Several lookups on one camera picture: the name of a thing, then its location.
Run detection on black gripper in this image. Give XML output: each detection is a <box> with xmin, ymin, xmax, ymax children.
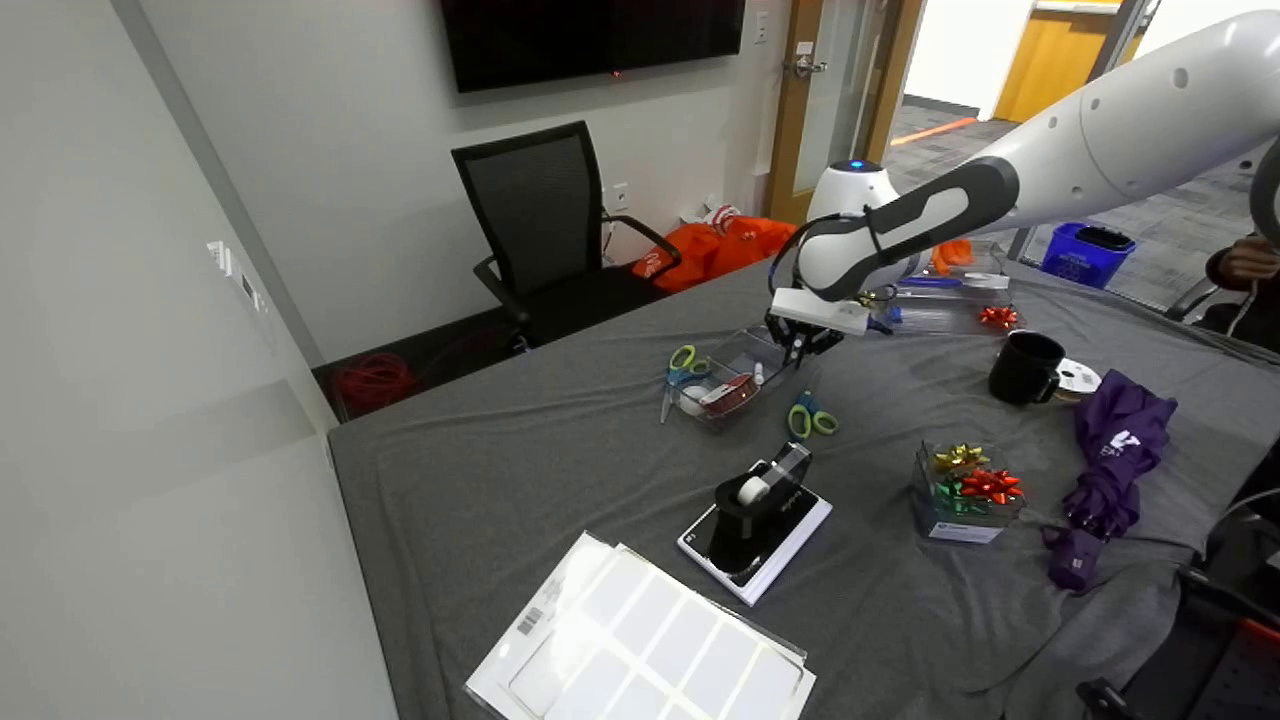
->
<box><xmin>778</xmin><ymin>321</ymin><xmax>850</xmax><ymax>367</ymax></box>

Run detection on black tape dispenser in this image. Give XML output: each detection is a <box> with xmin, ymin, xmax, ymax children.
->
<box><xmin>701</xmin><ymin>441</ymin><xmax>815</xmax><ymax>577</ymax></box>

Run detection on red plaid tape roll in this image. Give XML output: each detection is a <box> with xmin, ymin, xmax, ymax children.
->
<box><xmin>676</xmin><ymin>375</ymin><xmax>759</xmax><ymax>422</ymax></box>

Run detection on clear plastic marker tray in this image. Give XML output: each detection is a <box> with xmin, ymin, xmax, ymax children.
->
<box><xmin>654</xmin><ymin>338</ymin><xmax>791</xmax><ymax>428</ymax></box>

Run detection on clear plastic organizer tray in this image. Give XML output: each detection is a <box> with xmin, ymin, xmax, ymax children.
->
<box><xmin>870</xmin><ymin>256</ymin><xmax>1025</xmax><ymax>338</ymax></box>

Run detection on orange bag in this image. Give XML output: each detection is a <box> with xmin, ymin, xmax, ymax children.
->
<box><xmin>630</xmin><ymin>214</ymin><xmax>800</xmax><ymax>298</ymax></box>

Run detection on orange crumpled cloth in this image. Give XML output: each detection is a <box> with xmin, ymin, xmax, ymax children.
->
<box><xmin>926</xmin><ymin>235</ymin><xmax>980</xmax><ymax>279</ymax></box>

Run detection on black and white flat box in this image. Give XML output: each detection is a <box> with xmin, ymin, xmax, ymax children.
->
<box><xmin>672</xmin><ymin>482</ymin><xmax>836</xmax><ymax>608</ymax></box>

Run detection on black mug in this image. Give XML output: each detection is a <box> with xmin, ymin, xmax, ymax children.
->
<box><xmin>983</xmin><ymin>327</ymin><xmax>1073</xmax><ymax>408</ymax></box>

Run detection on clear box of gift bows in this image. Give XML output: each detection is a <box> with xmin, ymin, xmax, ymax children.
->
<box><xmin>912</xmin><ymin>435</ymin><xmax>1032</xmax><ymax>551</ymax></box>

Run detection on cream ribbon spool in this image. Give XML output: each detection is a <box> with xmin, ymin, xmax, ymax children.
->
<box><xmin>1057</xmin><ymin>357</ymin><xmax>1103</xmax><ymax>399</ymax></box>

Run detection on wooden door with glass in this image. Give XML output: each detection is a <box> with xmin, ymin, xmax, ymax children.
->
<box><xmin>764</xmin><ymin>0</ymin><xmax>926</xmax><ymax>232</ymax></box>

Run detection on blue bin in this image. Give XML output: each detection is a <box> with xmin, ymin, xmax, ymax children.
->
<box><xmin>1037</xmin><ymin>222</ymin><xmax>1141</xmax><ymax>291</ymax></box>

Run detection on grey tablecloth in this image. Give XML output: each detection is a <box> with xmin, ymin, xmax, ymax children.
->
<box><xmin>325</xmin><ymin>205</ymin><xmax>1280</xmax><ymax>720</ymax></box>

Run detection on black mesh office chair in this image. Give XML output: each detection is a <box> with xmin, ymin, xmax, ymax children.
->
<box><xmin>446</xmin><ymin>118</ymin><xmax>684</xmax><ymax>352</ymax></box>

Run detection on purple cloth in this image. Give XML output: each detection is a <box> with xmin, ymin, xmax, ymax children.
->
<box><xmin>1041</xmin><ymin>367</ymin><xmax>1181</xmax><ymax>596</ymax></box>

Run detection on white label sheets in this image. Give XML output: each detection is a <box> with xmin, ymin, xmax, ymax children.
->
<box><xmin>461</xmin><ymin>530</ymin><xmax>818</xmax><ymax>720</ymax></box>

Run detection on yellow wooden door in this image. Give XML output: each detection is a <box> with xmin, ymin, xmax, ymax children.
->
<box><xmin>991</xmin><ymin>3</ymin><xmax>1135</xmax><ymax>127</ymax></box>

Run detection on person in dark clothes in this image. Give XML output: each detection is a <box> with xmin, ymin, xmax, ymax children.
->
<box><xmin>1202</xmin><ymin>143</ymin><xmax>1280</xmax><ymax>357</ymax></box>

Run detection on red coiled floor item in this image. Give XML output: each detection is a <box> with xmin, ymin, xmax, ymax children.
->
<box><xmin>327</xmin><ymin>350</ymin><xmax>427</xmax><ymax>422</ymax></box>

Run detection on green blue handled scissors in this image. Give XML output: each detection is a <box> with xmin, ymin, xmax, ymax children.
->
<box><xmin>778</xmin><ymin>389</ymin><xmax>842</xmax><ymax>447</ymax></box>
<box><xmin>654</xmin><ymin>341</ymin><xmax>715</xmax><ymax>426</ymax></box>

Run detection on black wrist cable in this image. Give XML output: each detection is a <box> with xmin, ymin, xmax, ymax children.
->
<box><xmin>764</xmin><ymin>214</ymin><xmax>870</xmax><ymax>327</ymax></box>

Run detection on black wall television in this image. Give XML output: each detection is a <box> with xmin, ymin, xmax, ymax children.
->
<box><xmin>436</xmin><ymin>0</ymin><xmax>746</xmax><ymax>98</ymax></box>

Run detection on white wall thermostat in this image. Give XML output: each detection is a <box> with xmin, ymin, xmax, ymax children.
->
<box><xmin>203</xmin><ymin>235</ymin><xmax>263</xmax><ymax>314</ymax></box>

